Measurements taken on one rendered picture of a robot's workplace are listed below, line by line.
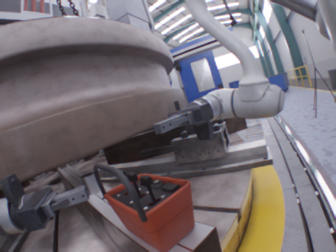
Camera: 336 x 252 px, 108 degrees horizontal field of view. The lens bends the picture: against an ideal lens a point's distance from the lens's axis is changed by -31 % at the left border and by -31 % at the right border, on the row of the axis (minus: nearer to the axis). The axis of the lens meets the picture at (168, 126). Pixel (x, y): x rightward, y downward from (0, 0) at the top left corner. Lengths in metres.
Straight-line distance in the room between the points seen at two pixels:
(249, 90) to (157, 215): 0.42
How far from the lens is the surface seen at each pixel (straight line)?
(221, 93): 0.62
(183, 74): 5.86
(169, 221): 0.36
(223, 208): 1.13
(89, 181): 0.87
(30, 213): 0.39
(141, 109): 1.27
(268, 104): 0.55
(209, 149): 1.44
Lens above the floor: 0.97
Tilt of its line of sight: 6 degrees down
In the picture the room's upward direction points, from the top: 17 degrees counter-clockwise
